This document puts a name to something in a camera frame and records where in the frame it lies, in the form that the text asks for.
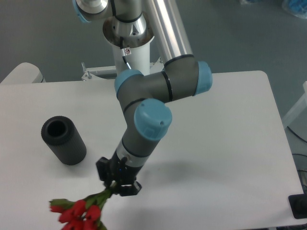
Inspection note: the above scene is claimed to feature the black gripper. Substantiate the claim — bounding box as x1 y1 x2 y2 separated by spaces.
96 153 142 196

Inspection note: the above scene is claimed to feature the red tulip bouquet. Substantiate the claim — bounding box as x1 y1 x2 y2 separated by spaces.
49 182 118 230

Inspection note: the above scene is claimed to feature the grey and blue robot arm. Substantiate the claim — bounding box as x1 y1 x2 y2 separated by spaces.
72 0 213 196

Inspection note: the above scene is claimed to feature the black ribbed cylindrical vase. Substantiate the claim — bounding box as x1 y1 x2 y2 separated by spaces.
41 116 87 165

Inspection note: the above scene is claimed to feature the white rounded side table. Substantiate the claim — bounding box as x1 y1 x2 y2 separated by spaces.
0 62 46 85

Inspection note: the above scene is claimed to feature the black device at table edge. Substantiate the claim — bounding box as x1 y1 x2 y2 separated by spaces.
288 194 307 219

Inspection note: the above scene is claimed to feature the white furniture at right edge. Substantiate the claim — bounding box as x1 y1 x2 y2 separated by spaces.
282 81 307 129

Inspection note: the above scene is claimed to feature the blue plastic bag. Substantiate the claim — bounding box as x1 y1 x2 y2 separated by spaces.
282 0 307 19

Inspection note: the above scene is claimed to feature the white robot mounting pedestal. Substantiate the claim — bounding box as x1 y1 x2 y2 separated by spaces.
82 13 164 81

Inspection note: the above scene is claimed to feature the black cable on pedestal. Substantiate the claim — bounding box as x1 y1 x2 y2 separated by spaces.
118 35 132 70

